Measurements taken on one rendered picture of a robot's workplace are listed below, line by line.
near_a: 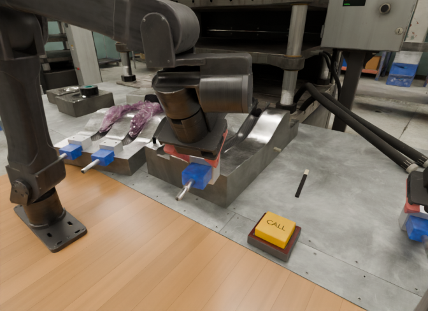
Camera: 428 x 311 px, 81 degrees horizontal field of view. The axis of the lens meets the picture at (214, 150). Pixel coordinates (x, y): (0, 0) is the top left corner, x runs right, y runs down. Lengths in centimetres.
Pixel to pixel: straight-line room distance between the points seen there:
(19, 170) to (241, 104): 41
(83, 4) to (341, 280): 55
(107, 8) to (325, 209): 56
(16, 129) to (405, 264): 71
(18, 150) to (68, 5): 27
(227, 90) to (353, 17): 101
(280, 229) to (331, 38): 95
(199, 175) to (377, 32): 100
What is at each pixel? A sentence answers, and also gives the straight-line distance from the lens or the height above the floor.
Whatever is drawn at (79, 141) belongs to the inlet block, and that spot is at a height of 88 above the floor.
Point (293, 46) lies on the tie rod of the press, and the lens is 119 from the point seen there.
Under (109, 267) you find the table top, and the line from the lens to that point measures 52.
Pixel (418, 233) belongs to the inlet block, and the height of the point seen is 83.
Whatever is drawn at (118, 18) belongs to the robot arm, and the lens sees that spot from 33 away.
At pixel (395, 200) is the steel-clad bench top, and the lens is 76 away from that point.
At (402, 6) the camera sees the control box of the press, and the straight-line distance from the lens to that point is 126.
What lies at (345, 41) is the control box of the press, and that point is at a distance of 127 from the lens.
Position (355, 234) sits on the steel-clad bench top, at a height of 80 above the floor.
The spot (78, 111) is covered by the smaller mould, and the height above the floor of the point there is 83.
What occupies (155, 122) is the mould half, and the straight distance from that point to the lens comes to 84.
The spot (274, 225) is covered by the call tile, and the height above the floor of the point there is 84.
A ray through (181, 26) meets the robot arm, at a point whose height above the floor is 118.
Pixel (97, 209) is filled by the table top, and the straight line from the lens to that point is 66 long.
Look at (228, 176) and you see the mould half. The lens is 55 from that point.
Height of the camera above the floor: 119
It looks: 28 degrees down
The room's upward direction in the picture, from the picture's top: straight up
